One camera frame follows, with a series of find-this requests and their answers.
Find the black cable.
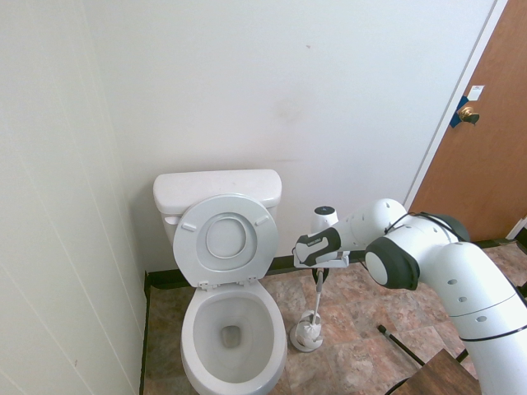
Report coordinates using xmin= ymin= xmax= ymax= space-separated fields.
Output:
xmin=385 ymin=377 xmax=419 ymax=395

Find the white toilet bowl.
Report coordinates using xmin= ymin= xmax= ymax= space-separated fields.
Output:
xmin=180 ymin=279 xmax=288 ymax=395

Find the white toilet lid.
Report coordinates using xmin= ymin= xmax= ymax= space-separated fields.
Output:
xmin=205 ymin=216 xmax=248 ymax=260

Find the white toilet brush holder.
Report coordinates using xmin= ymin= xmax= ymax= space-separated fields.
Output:
xmin=292 ymin=312 xmax=324 ymax=353

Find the white toilet brush grey handle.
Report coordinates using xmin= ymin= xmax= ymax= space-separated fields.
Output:
xmin=294 ymin=267 xmax=329 ymax=346

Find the dark wooden table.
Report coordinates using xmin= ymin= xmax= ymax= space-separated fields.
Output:
xmin=405 ymin=348 xmax=481 ymax=395

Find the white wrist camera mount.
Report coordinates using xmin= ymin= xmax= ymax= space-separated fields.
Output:
xmin=293 ymin=251 xmax=350 ymax=269

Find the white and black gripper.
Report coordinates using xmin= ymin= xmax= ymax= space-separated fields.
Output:
xmin=293 ymin=228 xmax=343 ymax=276

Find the blue tape strip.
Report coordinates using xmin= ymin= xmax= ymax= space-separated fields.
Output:
xmin=450 ymin=95 xmax=474 ymax=129

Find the black tripod leg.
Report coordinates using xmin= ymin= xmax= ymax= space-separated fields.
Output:
xmin=377 ymin=324 xmax=426 ymax=367

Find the white toilet tank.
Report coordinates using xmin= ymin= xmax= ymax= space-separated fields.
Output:
xmin=152 ymin=169 xmax=283 ymax=244

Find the white toilet seat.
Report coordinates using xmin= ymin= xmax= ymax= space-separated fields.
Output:
xmin=172 ymin=193 xmax=279 ymax=291

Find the brass door knob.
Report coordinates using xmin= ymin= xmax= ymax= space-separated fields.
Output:
xmin=459 ymin=105 xmax=481 ymax=124

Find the brown wooden door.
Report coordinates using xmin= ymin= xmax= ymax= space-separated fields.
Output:
xmin=410 ymin=0 xmax=527 ymax=244

